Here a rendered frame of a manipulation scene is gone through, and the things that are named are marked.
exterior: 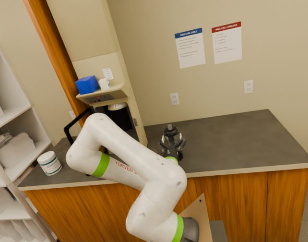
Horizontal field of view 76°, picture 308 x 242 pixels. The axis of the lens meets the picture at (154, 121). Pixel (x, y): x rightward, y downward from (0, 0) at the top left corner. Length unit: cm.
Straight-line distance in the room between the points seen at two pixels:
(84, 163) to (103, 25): 82
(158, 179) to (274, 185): 97
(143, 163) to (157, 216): 18
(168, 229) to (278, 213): 110
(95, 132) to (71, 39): 74
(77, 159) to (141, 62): 109
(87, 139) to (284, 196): 128
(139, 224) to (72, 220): 135
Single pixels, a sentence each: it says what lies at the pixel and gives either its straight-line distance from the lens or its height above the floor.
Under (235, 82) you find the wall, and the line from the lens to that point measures 183.
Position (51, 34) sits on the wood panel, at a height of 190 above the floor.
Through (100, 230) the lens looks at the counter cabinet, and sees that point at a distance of 204.
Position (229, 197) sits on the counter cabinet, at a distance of 154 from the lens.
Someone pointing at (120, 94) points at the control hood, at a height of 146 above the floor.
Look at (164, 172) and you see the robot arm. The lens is 70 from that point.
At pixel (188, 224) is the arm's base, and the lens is 84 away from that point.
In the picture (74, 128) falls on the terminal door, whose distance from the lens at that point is 137.
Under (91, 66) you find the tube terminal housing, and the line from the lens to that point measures 142.
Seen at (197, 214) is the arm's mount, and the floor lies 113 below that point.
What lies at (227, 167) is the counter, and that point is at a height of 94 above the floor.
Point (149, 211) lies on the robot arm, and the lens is 73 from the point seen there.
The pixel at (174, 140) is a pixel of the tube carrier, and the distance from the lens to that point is 131.
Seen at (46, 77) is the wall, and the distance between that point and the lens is 216.
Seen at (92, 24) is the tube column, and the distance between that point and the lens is 137.
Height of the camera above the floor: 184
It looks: 27 degrees down
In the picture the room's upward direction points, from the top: 15 degrees counter-clockwise
